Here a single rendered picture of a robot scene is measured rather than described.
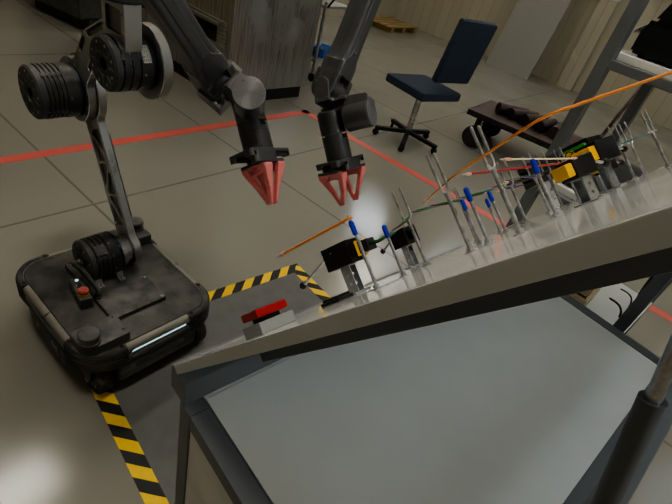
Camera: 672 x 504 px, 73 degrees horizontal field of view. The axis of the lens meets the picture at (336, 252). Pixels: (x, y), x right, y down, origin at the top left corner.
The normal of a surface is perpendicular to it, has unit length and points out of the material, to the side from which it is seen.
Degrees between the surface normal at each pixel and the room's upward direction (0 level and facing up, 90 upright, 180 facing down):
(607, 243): 90
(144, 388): 0
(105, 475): 0
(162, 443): 0
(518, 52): 74
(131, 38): 90
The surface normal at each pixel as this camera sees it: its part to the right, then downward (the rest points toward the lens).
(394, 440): 0.23, -0.78
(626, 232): -0.74, 0.25
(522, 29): -0.55, 0.10
